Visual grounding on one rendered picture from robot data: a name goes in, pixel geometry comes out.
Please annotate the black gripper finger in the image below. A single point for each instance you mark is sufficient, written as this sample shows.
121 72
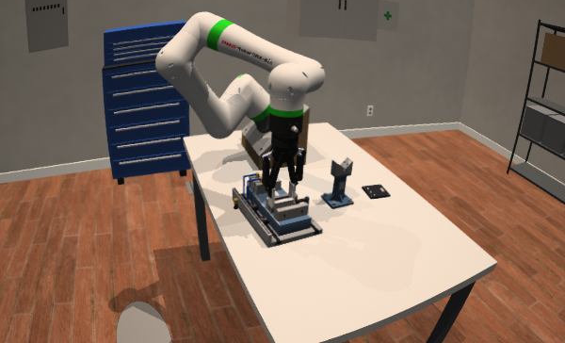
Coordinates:
269 181
295 175

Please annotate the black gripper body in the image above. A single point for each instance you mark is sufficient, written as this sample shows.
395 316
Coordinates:
280 144

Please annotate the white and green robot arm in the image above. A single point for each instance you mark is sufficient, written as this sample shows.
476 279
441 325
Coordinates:
289 82

